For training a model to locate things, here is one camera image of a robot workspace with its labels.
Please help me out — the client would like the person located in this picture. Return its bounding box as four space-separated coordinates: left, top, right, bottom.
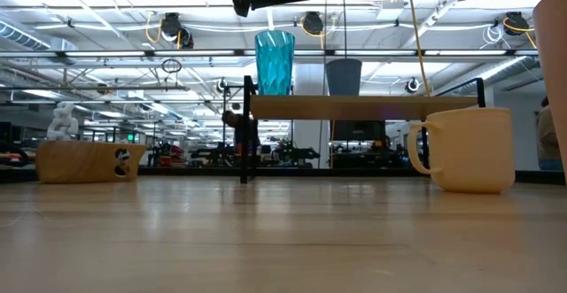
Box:
534 96 564 172
221 110 261 157

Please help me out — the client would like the black reel with yellow cable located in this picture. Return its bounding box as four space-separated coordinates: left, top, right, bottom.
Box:
502 11 538 50
295 11 338 37
145 12 195 50

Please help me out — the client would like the white cable coil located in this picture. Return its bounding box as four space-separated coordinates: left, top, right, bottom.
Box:
481 23 505 46

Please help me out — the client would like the tall peach plastic cup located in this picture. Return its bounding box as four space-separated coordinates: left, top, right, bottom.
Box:
531 0 567 186

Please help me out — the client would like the wooden cup with holed handle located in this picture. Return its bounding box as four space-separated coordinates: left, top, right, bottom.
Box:
35 141 150 185

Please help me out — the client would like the yellow hanging cable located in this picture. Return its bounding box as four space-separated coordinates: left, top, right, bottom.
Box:
406 0 431 97

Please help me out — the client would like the black cable loop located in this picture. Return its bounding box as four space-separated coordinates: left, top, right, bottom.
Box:
160 58 183 74

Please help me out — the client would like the wooden shelf with black frame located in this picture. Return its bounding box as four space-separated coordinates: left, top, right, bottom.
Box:
240 74 486 184

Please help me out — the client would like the blue faceted plastic tumbler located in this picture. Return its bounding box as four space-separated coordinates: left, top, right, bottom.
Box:
254 29 296 96

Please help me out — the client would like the cream mug with handle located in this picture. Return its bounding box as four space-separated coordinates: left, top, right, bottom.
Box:
406 107 517 195

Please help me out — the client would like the black hanging cable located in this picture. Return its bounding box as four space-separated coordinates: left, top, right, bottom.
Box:
339 0 349 60

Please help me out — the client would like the grey-blue ribbed cup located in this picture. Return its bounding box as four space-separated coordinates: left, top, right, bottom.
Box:
325 58 363 97

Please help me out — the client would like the black curved hose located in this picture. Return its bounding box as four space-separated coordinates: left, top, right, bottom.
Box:
0 140 33 167

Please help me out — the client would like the black monitor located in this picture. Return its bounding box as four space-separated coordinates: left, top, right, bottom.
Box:
330 120 387 143

